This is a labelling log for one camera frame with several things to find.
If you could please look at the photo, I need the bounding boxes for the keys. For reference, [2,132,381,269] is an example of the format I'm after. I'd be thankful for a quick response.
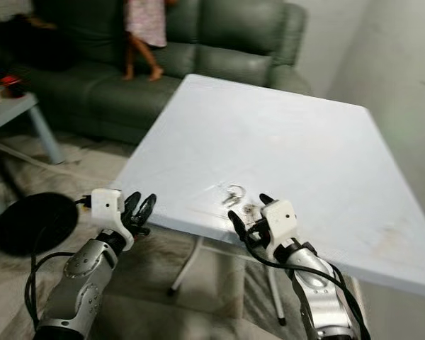
[222,183,246,208]

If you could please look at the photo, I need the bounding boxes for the white folding table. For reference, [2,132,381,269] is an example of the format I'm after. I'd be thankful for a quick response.
[112,73,425,327]

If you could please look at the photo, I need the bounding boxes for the black round disc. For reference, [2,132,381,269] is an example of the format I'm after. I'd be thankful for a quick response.
[0,192,79,258]

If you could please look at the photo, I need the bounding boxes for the small grey side table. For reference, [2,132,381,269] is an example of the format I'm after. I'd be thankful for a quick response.
[0,92,65,213]

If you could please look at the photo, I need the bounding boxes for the small red container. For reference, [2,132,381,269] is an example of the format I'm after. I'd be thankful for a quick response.
[1,74,26,98]

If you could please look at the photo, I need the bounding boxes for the green leather sofa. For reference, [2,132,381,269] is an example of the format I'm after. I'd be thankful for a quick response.
[21,0,314,147]

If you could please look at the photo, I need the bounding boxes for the child in pink dress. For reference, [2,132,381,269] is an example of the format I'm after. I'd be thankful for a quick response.
[123,0,175,83]

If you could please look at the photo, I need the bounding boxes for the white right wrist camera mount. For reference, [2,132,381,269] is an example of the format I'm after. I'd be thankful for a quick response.
[261,199,303,260]

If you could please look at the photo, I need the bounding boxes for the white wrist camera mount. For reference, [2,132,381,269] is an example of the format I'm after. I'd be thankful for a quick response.
[261,199,303,260]
[90,188,126,246]

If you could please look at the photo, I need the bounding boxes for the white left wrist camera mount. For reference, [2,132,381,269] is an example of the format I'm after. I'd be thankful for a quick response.
[90,188,126,246]

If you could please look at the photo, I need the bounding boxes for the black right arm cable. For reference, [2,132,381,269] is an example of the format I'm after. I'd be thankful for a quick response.
[243,237,373,340]

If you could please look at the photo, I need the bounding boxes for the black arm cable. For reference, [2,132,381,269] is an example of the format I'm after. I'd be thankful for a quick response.
[28,198,93,335]
[243,237,373,340]

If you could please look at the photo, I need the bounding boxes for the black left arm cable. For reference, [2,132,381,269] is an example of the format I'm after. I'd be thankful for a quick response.
[28,198,93,335]

